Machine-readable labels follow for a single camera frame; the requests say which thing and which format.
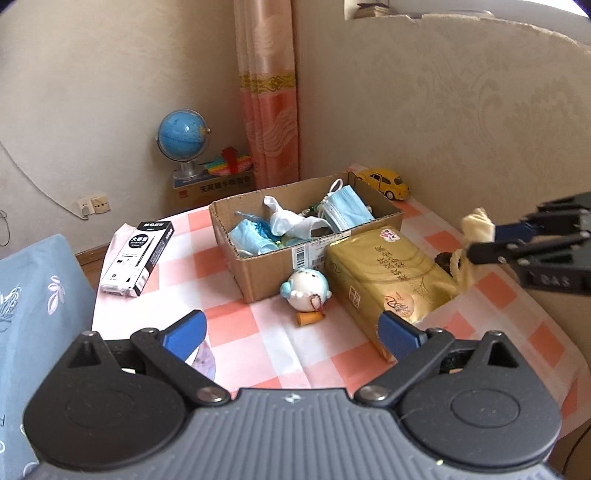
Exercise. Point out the blue face mask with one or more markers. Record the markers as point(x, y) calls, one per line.
point(344, 207)

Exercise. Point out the blue floral cushion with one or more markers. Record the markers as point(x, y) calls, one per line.
point(41, 300)

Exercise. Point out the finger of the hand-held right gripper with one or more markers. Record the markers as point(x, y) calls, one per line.
point(498, 251)
point(515, 230)

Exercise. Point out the brown cardboard box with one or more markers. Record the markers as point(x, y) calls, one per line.
point(263, 277)

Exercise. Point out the cream cloth toy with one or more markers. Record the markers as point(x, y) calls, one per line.
point(478, 226)

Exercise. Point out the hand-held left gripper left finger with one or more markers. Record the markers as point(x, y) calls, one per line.
point(184, 334)

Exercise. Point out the cardboard carton under globe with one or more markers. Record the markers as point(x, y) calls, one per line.
point(217, 189)

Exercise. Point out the colourful bubble toy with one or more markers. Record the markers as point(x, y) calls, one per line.
point(228, 164)

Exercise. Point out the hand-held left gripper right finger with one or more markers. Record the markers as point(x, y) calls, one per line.
point(399, 334)

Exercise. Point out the yellow toy car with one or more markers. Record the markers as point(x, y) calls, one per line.
point(383, 182)

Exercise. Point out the beige wall socket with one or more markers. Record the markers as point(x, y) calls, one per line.
point(101, 203)

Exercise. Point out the black and white pen box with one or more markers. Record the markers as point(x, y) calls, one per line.
point(138, 254)

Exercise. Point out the gold tissue pack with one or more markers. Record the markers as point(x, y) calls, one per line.
point(383, 267)

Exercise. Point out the light blue cloth pouch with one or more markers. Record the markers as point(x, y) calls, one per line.
point(247, 237)

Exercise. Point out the white tissue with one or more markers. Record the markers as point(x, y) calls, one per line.
point(286, 221)

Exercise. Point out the blue desk globe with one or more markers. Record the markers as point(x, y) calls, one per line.
point(182, 131)

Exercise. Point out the clear jar with white lid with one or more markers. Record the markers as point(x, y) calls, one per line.
point(205, 364)

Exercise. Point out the pink patterned curtain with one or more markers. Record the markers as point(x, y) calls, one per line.
point(268, 92)

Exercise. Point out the white wall socket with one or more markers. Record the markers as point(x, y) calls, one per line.
point(84, 206)

